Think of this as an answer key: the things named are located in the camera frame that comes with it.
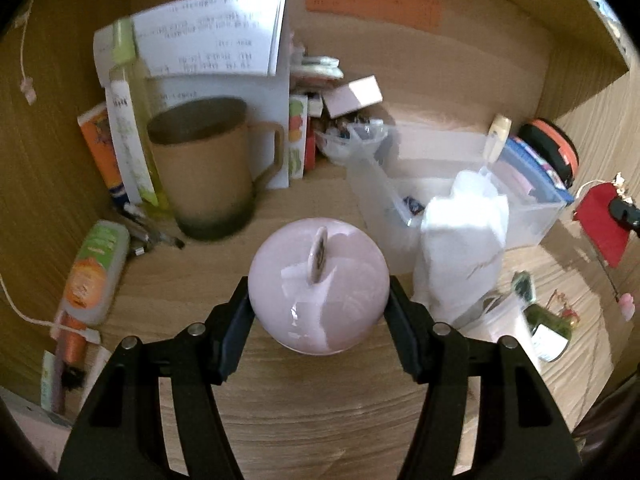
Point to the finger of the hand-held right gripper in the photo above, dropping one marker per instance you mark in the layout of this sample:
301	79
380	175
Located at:
625	212

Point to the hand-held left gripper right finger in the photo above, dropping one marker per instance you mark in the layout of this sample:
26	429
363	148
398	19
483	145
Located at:
404	332

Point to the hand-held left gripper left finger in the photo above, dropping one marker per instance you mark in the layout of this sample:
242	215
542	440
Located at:
234	332

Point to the red pouch with gold ribbon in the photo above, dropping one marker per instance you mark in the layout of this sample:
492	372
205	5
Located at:
597	220

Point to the pink apple-shaped ornament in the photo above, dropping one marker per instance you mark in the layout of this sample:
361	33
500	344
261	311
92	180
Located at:
350	272

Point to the white cloth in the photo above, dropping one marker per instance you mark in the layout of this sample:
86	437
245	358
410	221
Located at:
460	240

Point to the green glass jar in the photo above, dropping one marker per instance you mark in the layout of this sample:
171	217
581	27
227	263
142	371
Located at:
547	322

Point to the clear plastic storage bin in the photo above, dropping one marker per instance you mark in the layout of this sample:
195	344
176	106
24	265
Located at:
395	180

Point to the black orange round case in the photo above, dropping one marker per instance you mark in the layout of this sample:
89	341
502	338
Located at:
560	147

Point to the blue pencil case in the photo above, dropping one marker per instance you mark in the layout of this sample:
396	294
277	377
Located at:
532	162

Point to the wooden desk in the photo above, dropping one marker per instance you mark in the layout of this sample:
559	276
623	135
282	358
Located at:
325	410

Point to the dark pen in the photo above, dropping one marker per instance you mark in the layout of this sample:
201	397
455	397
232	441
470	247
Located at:
160	235
135	235

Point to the small dark blue item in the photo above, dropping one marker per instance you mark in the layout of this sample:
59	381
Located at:
413	207

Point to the cream tube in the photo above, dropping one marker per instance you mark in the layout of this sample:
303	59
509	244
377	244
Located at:
500	132

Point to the white orange-green tube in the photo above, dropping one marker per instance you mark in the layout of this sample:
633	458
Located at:
92	270

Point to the brown mug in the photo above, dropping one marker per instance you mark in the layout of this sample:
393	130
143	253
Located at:
200	180

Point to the orange marker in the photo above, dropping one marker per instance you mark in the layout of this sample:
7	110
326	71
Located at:
72	342

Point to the small bowl of clips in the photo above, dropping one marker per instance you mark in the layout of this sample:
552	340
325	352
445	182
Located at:
335	147

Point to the fruit printed box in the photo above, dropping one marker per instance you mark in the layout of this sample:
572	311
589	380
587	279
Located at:
296	135

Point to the red book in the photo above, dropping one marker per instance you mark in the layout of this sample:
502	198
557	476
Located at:
312	135

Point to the white cardboard box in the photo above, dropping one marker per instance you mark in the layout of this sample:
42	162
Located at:
30	422

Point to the white file holder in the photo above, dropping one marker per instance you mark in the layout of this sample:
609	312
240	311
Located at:
270	105

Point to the orange box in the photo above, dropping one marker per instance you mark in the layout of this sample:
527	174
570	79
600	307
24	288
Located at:
100	145

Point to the small white box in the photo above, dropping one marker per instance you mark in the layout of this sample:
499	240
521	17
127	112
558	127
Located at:
352	95

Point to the yellow-green bottle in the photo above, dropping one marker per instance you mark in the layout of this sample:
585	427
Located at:
131	110

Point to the stack of flat packets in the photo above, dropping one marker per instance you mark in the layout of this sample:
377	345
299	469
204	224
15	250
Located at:
317	66

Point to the white printed paper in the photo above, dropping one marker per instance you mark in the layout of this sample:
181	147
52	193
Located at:
215	30

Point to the orange sticky note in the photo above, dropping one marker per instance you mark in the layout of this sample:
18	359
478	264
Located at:
375	2

